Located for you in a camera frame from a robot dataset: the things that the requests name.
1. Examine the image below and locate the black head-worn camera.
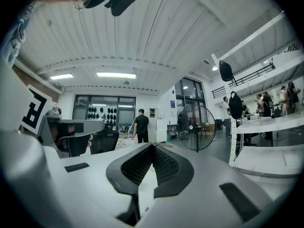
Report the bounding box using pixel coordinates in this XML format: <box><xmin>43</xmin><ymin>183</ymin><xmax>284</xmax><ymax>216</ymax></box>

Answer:
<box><xmin>104</xmin><ymin>0</ymin><xmax>140</xmax><ymax>17</ymax></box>

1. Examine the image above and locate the ceiling light panel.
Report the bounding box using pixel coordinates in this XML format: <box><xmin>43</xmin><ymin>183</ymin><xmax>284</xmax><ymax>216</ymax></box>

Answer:
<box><xmin>95</xmin><ymin>72</ymin><xmax>137</xmax><ymax>79</ymax></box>
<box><xmin>49</xmin><ymin>73</ymin><xmax>74</xmax><ymax>81</ymax></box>

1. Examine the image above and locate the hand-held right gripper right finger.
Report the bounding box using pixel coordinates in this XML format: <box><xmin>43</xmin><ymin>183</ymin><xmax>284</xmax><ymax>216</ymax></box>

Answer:
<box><xmin>141</xmin><ymin>142</ymin><xmax>274</xmax><ymax>228</ymax></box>

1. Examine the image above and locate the white shelving unit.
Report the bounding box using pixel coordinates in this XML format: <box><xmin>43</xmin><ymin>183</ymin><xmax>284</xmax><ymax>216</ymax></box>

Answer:
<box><xmin>211</xmin><ymin>10</ymin><xmax>304</xmax><ymax>178</ymax></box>

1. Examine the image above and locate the white cabinet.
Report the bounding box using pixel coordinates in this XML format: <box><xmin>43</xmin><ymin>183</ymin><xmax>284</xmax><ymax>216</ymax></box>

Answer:
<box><xmin>149</xmin><ymin>106</ymin><xmax>161</xmax><ymax>143</ymax></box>

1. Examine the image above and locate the black office chair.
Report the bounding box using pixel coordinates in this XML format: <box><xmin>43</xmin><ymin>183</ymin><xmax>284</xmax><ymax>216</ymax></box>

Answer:
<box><xmin>90</xmin><ymin>124</ymin><xmax>120</xmax><ymax>155</ymax></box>

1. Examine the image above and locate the person's light blue shirt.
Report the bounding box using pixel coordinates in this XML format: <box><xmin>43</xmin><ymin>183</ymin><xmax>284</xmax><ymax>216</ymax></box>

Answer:
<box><xmin>0</xmin><ymin>0</ymin><xmax>37</xmax><ymax>67</ymax></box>

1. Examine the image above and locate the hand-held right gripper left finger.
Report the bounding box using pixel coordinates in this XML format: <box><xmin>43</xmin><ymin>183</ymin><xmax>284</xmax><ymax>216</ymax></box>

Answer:
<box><xmin>44</xmin><ymin>142</ymin><xmax>154</xmax><ymax>228</ymax></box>

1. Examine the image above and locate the black floor fan stand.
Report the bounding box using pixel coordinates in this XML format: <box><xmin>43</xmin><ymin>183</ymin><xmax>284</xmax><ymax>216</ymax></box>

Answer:
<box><xmin>176</xmin><ymin>104</ymin><xmax>217</xmax><ymax>153</ymax></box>

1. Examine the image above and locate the black hanging bag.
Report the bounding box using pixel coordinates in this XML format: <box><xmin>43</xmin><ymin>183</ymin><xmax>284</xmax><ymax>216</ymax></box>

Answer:
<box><xmin>228</xmin><ymin>91</ymin><xmax>243</xmax><ymax>120</ymax></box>
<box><xmin>218</xmin><ymin>60</ymin><xmax>234</xmax><ymax>82</ymax></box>

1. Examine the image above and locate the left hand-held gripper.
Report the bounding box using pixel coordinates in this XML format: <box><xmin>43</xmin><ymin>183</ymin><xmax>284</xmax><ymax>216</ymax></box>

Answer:
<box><xmin>0</xmin><ymin>63</ymin><xmax>105</xmax><ymax>153</ymax></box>

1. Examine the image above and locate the black mezzanine railing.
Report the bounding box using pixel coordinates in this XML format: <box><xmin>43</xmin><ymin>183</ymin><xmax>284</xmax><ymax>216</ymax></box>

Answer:
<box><xmin>211</xmin><ymin>62</ymin><xmax>276</xmax><ymax>100</ymax></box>

